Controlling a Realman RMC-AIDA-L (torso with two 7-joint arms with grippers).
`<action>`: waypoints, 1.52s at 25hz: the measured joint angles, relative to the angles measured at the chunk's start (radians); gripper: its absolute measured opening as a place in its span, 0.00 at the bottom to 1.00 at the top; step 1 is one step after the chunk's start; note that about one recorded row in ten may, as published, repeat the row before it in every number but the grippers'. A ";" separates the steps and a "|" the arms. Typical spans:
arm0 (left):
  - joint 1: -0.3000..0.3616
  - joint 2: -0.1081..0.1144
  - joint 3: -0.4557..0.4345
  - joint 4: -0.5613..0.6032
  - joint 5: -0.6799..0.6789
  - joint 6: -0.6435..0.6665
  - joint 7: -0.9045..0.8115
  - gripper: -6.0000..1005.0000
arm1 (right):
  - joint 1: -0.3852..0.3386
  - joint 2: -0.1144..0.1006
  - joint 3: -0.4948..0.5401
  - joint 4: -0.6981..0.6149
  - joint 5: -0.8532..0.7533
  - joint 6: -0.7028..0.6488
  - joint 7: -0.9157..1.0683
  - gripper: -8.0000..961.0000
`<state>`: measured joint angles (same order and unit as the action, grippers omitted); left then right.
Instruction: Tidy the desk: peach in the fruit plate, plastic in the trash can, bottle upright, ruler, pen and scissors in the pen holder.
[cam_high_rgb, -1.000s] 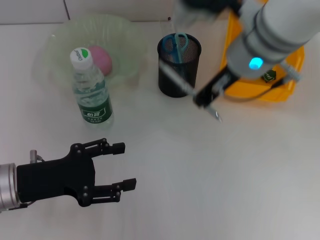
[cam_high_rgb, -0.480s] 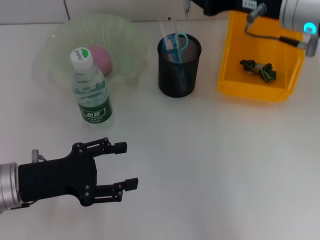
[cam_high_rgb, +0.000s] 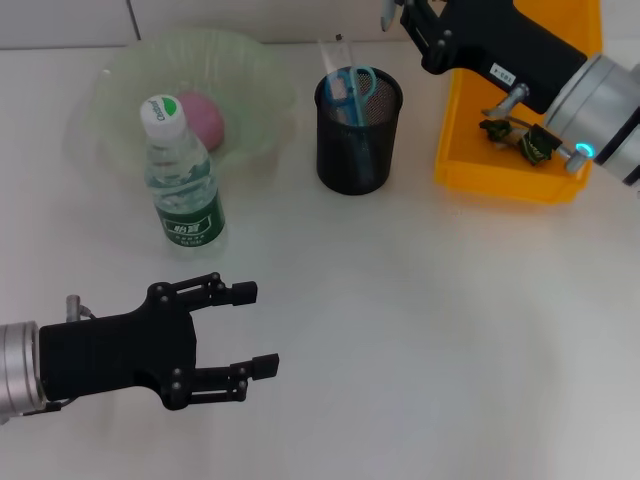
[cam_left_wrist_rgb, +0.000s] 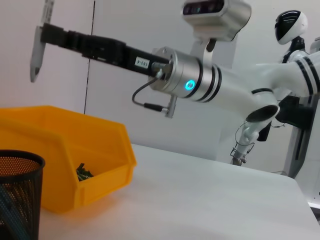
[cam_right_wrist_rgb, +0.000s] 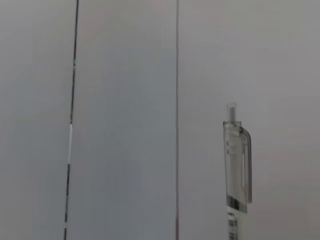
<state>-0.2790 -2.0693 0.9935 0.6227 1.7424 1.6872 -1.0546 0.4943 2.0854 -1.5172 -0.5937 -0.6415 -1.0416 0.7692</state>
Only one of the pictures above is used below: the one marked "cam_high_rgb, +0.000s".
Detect grey left gripper cable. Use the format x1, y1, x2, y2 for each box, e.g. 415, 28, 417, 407
65, 293, 99, 321

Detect translucent green fruit plate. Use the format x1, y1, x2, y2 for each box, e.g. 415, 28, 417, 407
67, 27, 299, 191

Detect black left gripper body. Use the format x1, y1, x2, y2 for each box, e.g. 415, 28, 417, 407
37, 280, 199, 412

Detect blue scissors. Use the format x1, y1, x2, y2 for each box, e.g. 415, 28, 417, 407
323, 64, 380, 130

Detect black mesh pen holder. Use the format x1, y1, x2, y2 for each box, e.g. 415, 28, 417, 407
314, 64, 404, 196

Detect pink toy peach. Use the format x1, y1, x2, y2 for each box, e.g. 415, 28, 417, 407
175, 91, 226, 152

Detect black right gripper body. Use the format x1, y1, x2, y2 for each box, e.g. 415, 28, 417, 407
419, 0, 590, 115

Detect green label water bottle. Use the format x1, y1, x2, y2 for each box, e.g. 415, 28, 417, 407
139, 93, 227, 256

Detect clear plastic ruler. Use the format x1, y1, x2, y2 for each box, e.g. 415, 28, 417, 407
318, 32, 357, 101

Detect yellow plastic bin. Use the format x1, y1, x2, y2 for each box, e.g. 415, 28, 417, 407
432, 0, 604, 206

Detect green plastic wrapper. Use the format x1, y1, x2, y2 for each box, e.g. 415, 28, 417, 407
478, 117, 561, 169

